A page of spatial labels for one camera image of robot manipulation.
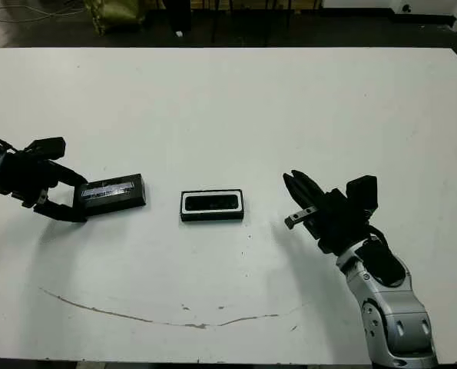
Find black box base white lining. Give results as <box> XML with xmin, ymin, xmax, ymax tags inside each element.
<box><xmin>180</xmin><ymin>188</ymin><xmax>246</xmax><ymax>223</ymax></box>

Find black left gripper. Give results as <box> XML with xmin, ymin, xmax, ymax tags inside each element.
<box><xmin>0</xmin><ymin>151</ymin><xmax>88</xmax><ymax>224</ymax></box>

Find small black camera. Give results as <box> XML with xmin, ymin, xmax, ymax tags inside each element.
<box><xmin>184</xmin><ymin>194</ymin><xmax>240</xmax><ymax>211</ymax></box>

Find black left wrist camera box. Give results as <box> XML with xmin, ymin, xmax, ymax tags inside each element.
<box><xmin>23</xmin><ymin>136</ymin><xmax>67</xmax><ymax>159</ymax></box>

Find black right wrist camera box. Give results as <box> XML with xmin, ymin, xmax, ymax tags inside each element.
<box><xmin>345</xmin><ymin>175</ymin><xmax>379</xmax><ymax>214</ymax></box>

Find black box lid silver print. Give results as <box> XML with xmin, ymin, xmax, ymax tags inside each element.
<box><xmin>73</xmin><ymin>173</ymin><xmax>148</xmax><ymax>219</ymax></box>

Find wide black post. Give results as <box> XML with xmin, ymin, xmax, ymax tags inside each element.
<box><xmin>165</xmin><ymin>0</ymin><xmax>194</xmax><ymax>34</ymax></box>

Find white floor cables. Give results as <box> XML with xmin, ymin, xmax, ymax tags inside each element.
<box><xmin>0</xmin><ymin>3</ymin><xmax>85</xmax><ymax>24</ymax></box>

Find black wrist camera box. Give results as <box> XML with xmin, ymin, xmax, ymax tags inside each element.
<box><xmin>345</xmin><ymin>175</ymin><xmax>379</xmax><ymax>214</ymax></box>
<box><xmin>23</xmin><ymin>136</ymin><xmax>67</xmax><ymax>159</ymax></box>

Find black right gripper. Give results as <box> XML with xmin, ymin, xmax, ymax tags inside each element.
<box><xmin>283</xmin><ymin>169</ymin><xmax>371</xmax><ymax>254</ymax></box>

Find white appliance with black knob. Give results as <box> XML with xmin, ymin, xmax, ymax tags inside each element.
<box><xmin>389</xmin><ymin>0</ymin><xmax>457</xmax><ymax>17</ymax></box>

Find yellow-green bag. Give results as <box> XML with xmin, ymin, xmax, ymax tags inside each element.
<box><xmin>84</xmin><ymin>0</ymin><xmax>147</xmax><ymax>36</ymax></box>

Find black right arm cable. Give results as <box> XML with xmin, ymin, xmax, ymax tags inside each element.
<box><xmin>366</xmin><ymin>224</ymin><xmax>389</xmax><ymax>248</ymax></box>

